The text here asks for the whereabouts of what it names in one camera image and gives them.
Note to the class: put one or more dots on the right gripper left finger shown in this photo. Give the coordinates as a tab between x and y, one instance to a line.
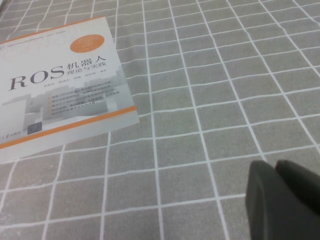
270	212

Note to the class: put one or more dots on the ROS robot textbook orange-edged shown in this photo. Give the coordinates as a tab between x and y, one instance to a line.
62	100

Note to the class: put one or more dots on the grey checked tablecloth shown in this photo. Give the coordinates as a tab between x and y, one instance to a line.
200	100

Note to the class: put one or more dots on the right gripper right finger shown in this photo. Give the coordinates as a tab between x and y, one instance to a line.
305	185

